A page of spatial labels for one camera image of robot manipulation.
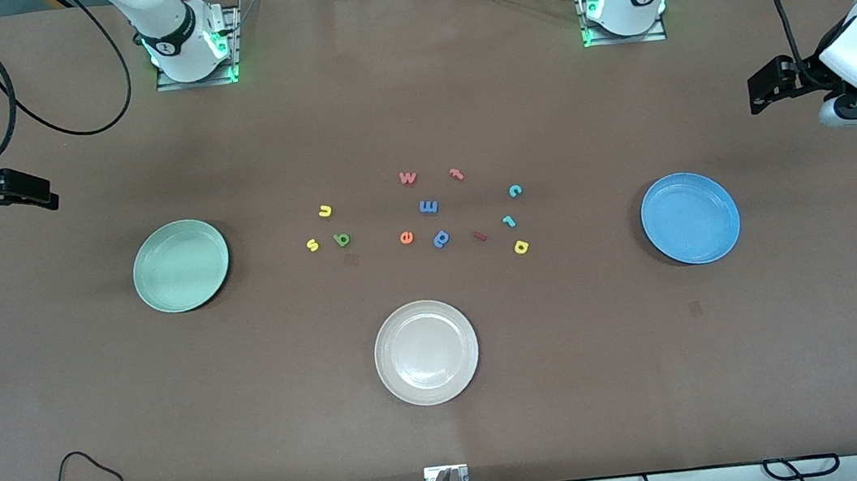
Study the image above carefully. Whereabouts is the blue plate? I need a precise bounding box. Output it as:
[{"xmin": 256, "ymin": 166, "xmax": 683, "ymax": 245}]
[{"xmin": 636, "ymin": 166, "xmax": 746, "ymax": 272}]

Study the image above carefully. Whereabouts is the green plate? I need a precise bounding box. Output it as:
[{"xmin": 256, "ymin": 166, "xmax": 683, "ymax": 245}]
[{"xmin": 127, "ymin": 214, "xmax": 236, "ymax": 319}]

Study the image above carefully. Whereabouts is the beige plate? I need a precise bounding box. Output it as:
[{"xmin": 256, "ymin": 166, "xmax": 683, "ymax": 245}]
[{"xmin": 368, "ymin": 294, "xmax": 486, "ymax": 412}]

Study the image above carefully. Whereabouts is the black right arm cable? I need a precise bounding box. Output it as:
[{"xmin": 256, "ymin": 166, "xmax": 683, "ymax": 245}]
[{"xmin": 0, "ymin": 0, "xmax": 140, "ymax": 167}]

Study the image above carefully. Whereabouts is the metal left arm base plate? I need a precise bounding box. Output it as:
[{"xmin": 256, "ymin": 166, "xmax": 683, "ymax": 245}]
[{"xmin": 576, "ymin": 0, "xmax": 669, "ymax": 51}]

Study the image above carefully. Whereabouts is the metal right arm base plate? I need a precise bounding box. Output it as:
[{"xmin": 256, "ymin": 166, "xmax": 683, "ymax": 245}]
[{"xmin": 148, "ymin": 4, "xmax": 248, "ymax": 93}]

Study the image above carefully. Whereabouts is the black flat looped cable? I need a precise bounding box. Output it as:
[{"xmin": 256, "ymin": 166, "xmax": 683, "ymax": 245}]
[{"xmin": 761, "ymin": 451, "xmax": 843, "ymax": 481}]

